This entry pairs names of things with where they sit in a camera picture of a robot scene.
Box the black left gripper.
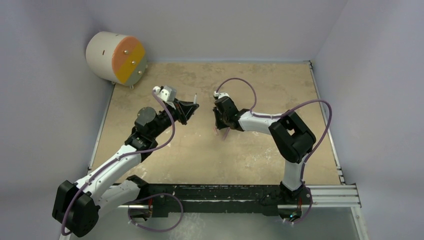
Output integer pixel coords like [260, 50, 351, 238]
[150, 98, 198, 139]

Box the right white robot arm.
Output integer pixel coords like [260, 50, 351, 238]
[213, 94, 317, 204]

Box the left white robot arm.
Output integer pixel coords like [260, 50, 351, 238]
[52, 99, 200, 237]

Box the purple pen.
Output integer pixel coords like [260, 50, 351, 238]
[222, 128, 231, 140]

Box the round mini drawer cabinet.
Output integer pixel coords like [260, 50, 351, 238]
[85, 31, 148, 89]

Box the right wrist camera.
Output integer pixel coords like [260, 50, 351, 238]
[213, 91, 229, 100]

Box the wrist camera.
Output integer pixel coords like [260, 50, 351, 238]
[213, 91, 229, 100]
[153, 85, 177, 109]

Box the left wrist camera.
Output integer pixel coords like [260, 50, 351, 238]
[153, 85, 177, 109]

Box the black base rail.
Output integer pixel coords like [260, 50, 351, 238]
[127, 175, 312, 222]

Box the aluminium frame rail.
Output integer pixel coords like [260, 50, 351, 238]
[308, 185, 362, 208]

